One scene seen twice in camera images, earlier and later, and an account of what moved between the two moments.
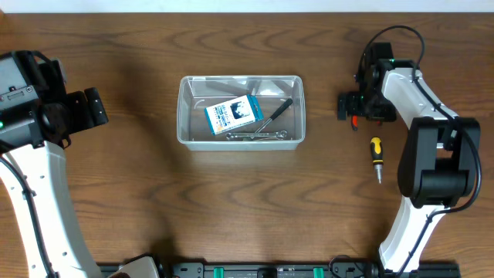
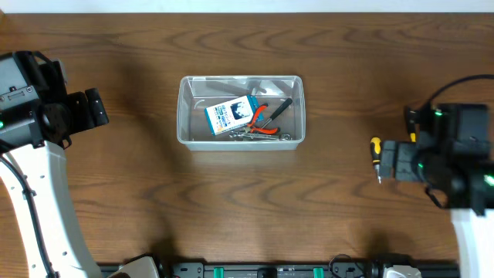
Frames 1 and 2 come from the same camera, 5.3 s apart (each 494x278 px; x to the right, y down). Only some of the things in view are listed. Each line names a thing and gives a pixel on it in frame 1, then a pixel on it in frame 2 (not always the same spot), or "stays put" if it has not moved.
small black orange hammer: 288,103 stays put
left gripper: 79,120 stays put
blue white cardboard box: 233,113 stays put
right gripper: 385,113 → 401,168
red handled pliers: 355,122 → 253,130
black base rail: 303,269 stays put
